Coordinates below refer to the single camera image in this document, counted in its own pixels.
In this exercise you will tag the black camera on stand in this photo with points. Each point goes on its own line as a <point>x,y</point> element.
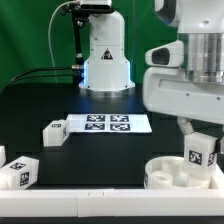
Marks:
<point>96,6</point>

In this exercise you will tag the black camera stand pole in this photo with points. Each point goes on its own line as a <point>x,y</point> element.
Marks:
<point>79,19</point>

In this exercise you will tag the white round stool seat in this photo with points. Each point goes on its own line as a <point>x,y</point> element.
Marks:
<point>167,172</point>

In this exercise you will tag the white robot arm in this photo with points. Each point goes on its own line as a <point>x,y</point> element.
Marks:
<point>185,77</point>

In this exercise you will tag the white L-shaped fence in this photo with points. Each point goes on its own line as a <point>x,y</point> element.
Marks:
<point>115,202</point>

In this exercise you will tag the white marker sheet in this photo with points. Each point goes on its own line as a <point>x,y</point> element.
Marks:
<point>109,123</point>

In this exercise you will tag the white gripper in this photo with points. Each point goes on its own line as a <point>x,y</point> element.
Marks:
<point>166,91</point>

